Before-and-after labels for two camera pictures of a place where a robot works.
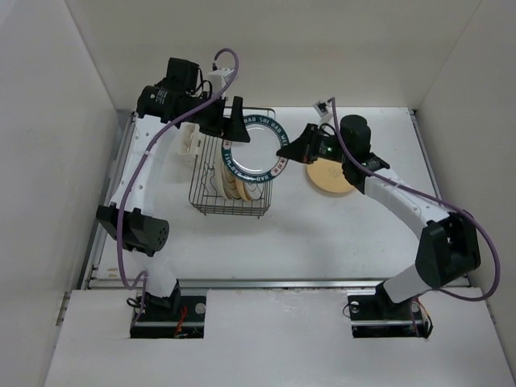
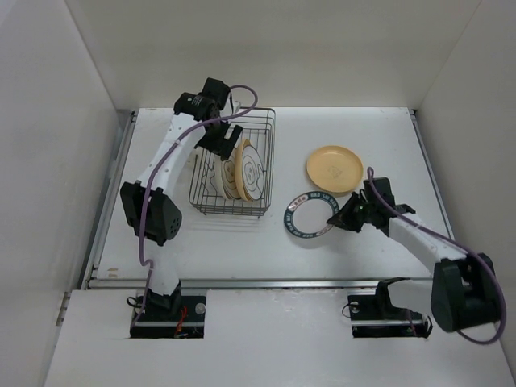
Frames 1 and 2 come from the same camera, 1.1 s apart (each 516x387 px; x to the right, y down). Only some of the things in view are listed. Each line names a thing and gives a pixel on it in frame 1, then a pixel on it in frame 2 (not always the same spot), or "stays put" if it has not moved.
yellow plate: (329, 175) stays put
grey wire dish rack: (214, 190) stays put
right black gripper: (302, 149) → (343, 218)
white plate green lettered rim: (257, 161) → (306, 215)
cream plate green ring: (228, 182) stays put
